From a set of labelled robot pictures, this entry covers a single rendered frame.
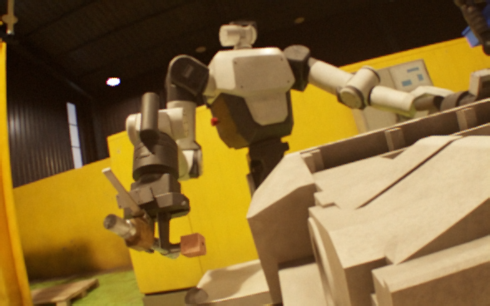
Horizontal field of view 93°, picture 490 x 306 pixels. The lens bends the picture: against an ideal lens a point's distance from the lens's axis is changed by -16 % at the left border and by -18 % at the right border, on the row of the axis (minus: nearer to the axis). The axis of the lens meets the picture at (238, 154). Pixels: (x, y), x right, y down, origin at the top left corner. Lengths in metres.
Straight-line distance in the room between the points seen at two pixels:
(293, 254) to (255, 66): 0.62
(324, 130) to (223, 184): 1.02
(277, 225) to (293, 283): 0.07
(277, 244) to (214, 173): 2.19
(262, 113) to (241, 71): 0.14
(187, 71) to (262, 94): 0.23
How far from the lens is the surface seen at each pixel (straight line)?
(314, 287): 0.35
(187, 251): 0.47
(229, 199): 2.50
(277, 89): 0.87
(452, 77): 3.12
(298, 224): 0.35
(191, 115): 0.84
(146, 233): 0.42
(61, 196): 7.41
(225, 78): 0.83
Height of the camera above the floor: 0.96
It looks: 8 degrees up
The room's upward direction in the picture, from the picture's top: 14 degrees counter-clockwise
